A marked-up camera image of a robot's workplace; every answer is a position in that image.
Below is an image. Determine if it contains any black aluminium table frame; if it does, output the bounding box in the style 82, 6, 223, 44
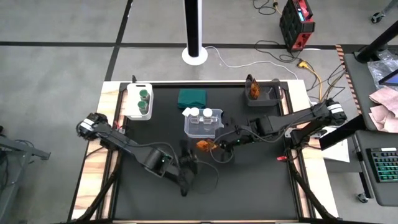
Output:
70, 74, 340, 224

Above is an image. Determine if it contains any white plastic bin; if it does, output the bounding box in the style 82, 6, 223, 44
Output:
126, 82, 154, 121

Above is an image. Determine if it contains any red and black crate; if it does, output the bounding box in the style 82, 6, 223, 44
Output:
279, 0, 316, 52

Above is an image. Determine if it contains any black diagonal bar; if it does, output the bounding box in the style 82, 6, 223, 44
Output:
318, 114, 368, 151

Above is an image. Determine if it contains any backlit keyboard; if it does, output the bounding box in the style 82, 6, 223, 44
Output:
366, 147, 398, 184

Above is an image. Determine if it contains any grey desk with striped edge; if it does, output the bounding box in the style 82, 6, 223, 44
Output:
335, 44, 398, 131

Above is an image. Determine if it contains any black floor cable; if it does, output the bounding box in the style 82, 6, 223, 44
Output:
254, 39, 302, 63

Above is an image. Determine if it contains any black cable conduit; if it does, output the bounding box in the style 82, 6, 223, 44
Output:
287, 155, 338, 223
73, 146, 123, 223

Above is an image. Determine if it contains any black cable with plug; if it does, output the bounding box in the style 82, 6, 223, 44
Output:
252, 0, 279, 16

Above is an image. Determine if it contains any dark keyboard desk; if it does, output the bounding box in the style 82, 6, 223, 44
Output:
354, 129, 398, 208

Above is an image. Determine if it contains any folded green cloth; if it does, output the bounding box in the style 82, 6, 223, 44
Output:
177, 88, 208, 110

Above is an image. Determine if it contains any yellow cable with plug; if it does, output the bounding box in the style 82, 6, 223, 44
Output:
297, 60, 324, 103

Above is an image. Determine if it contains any orange spice packet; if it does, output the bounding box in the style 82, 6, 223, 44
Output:
195, 139, 218, 153
249, 77, 261, 101

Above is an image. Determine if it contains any tablet screen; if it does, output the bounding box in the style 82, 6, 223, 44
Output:
378, 68, 398, 87

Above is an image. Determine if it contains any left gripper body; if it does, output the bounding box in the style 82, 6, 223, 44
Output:
178, 153, 201, 183

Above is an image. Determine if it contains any grey chair leg with caster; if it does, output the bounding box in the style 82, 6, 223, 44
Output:
371, 0, 398, 24

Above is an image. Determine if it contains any black stand pole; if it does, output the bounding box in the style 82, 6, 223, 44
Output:
356, 20, 398, 63

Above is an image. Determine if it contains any white-lid spice jar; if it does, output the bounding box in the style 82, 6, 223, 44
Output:
201, 108, 214, 124
188, 107, 200, 124

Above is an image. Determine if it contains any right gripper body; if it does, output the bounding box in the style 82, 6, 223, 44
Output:
221, 133, 250, 154

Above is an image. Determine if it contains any white paper sheet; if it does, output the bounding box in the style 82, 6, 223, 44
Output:
317, 126, 351, 163

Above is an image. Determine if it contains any white floor cable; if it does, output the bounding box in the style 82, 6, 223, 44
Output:
203, 45, 299, 80

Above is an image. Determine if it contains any clear plastic bag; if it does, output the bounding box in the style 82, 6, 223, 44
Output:
366, 49, 398, 91

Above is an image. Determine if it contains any grey metal stand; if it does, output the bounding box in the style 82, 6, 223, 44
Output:
0, 126, 51, 224

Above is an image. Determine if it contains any white pole with round base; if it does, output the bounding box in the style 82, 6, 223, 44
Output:
182, 0, 208, 66

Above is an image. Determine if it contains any dark grey bin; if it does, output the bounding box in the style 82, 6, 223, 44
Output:
244, 79, 284, 108

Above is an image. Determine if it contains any clear plastic bin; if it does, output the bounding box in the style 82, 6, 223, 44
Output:
182, 107, 225, 139

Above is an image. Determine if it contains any black cable bundle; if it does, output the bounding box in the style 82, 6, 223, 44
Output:
306, 62, 348, 106

